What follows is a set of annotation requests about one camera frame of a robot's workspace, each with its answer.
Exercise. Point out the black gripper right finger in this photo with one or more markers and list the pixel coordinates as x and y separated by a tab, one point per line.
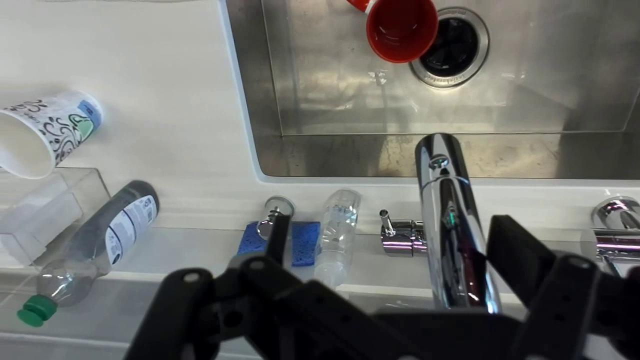
566	300

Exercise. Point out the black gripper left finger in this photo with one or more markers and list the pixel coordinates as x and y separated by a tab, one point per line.
193	312

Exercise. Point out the chrome faucet spout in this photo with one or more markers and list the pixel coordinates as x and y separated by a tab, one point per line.
453	220

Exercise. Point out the green capped plastic bottle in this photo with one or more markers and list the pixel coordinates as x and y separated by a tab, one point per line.
110	233

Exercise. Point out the round chrome knob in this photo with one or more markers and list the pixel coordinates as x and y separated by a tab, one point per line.
272	213

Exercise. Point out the blue sponge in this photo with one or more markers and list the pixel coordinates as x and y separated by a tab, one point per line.
305	241

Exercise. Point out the small clear plastic bottle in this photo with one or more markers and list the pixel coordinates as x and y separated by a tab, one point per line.
339	230

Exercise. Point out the small chrome fitting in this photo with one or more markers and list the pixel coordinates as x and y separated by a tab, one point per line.
403	236

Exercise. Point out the clear plastic container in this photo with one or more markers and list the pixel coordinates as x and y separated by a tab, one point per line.
41	213

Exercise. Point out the stainless steel sink basin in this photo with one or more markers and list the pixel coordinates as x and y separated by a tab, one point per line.
560	100

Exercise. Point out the white printed paper cup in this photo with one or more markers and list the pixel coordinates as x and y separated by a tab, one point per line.
41	132

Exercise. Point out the round sink drain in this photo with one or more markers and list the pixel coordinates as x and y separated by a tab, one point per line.
463	51

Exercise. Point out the red plastic cup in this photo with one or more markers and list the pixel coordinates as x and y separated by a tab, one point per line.
401	31

